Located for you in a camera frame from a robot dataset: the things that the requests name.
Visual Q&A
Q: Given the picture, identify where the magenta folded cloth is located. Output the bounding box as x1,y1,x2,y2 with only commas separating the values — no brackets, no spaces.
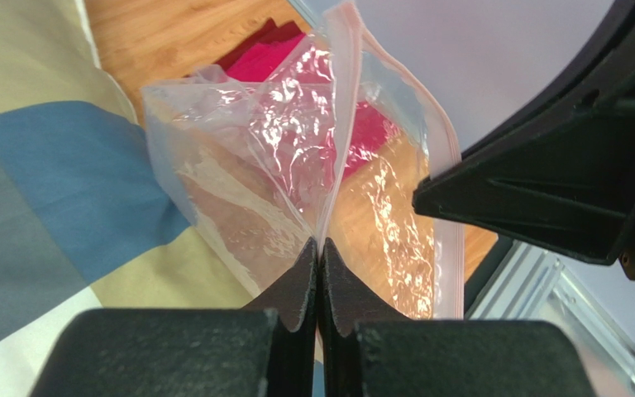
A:
215,18,394,177

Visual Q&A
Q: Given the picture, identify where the striped beige blue pillow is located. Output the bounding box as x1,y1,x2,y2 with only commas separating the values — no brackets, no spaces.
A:
0,1,249,396

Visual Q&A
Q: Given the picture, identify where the aluminium frame rail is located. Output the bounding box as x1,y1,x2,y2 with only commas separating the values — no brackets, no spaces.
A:
465,237,635,396

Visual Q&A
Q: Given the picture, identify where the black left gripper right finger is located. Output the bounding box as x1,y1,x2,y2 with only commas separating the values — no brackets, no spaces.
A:
317,239,594,396

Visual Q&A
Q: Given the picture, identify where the clear zip top bag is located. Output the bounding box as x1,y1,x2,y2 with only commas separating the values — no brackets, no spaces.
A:
142,1,465,318

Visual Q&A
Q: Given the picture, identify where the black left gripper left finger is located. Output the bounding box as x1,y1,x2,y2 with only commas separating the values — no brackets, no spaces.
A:
31,238,318,396

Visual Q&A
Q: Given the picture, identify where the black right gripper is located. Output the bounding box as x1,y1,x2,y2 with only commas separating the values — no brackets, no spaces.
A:
468,24,635,280

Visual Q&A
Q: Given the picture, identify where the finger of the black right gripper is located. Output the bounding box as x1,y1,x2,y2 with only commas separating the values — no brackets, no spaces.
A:
413,117,635,265

